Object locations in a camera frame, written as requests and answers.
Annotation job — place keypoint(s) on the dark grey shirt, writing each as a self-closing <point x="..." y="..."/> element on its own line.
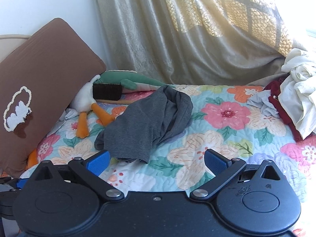
<point x="145" y="124"/>

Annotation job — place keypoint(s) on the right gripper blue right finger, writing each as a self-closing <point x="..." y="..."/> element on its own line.
<point x="225" y="170"/>

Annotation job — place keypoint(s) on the green plush toy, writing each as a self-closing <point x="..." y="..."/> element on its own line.
<point x="131" y="81"/>

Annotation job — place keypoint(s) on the brown embroidered pillow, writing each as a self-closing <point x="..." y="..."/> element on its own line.
<point x="38" y="81"/>

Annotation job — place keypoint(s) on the black bristle wooden brush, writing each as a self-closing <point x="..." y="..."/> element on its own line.
<point x="109" y="93"/>

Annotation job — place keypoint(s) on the beige patterned curtain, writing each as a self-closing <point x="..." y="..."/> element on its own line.
<point x="213" y="42"/>

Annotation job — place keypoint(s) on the white duck plush toy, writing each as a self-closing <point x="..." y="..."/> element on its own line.
<point x="83" y="103"/>

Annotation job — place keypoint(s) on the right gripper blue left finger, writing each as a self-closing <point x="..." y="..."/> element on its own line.
<point x="86" y="172"/>

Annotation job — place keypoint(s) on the floral quilted bedspread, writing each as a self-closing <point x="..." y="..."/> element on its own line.
<point x="221" y="121"/>

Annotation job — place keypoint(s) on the light grey garment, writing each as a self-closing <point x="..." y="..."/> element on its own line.
<point x="261" y="101"/>

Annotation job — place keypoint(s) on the cream white garment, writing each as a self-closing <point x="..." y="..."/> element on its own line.
<point x="297" y="95"/>

